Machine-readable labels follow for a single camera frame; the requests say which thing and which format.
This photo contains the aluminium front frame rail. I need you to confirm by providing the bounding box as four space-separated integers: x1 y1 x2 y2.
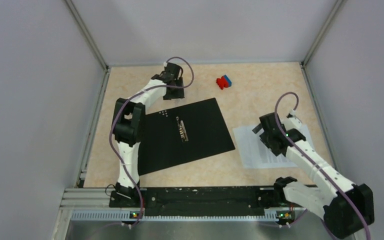
51 187 373 240

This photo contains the silver folder binder clip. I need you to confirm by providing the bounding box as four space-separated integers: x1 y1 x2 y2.
176 116 189 143

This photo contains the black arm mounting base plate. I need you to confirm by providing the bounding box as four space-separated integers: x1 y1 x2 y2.
140 186 281 217

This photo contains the white printed paper stack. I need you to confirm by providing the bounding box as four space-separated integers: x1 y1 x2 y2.
233 125 297 169

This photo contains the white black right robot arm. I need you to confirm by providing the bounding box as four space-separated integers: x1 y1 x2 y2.
252 112 375 239

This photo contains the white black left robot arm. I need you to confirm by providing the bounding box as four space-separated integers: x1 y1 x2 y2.
111 62 185 207

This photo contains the teal and black file folder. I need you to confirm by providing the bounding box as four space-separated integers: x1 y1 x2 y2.
138 98 235 176

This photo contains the red and blue toy block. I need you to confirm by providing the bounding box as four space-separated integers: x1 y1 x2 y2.
215 75 232 90

